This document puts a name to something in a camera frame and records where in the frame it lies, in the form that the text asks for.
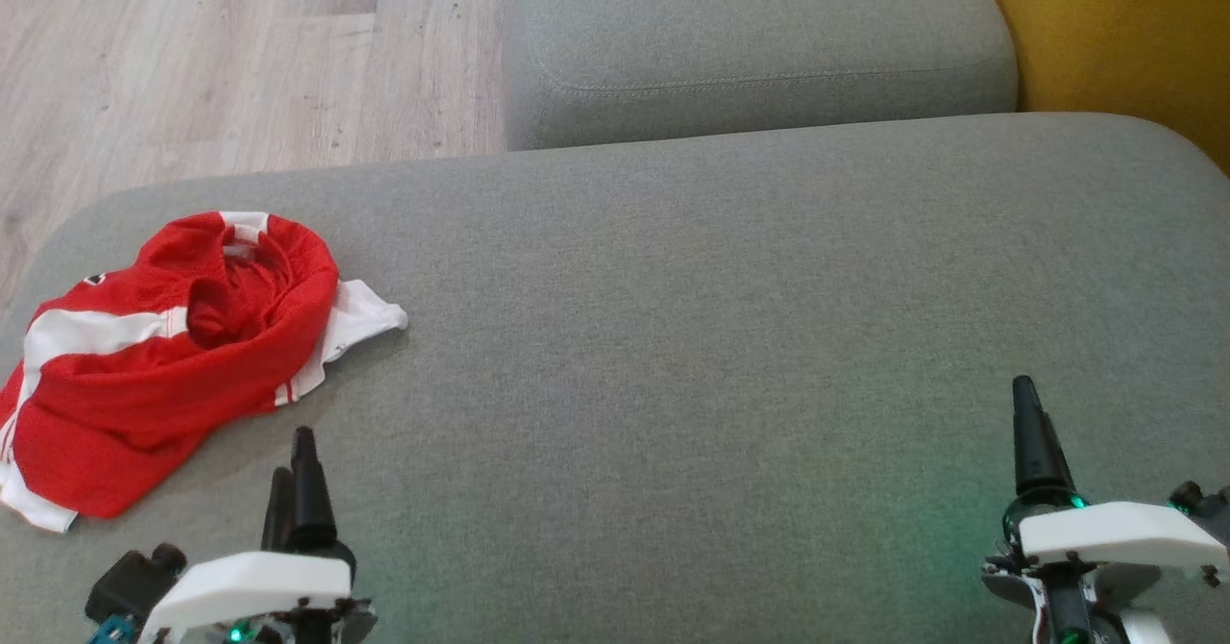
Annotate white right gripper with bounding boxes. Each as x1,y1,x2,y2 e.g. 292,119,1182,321
980,375,1230,644

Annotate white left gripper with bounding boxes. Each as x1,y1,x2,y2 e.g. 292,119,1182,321
137,425,378,644

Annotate red white basketball jersey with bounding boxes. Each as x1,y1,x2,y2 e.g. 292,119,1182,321
0,210,409,534

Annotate large grey sofa seat cushion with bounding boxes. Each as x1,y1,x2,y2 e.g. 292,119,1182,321
0,112,1230,644

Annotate yellow sofa cushion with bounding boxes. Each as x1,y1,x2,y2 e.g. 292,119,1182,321
972,0,1230,176

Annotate small grey sofa cushion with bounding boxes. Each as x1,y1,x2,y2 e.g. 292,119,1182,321
502,0,1020,152

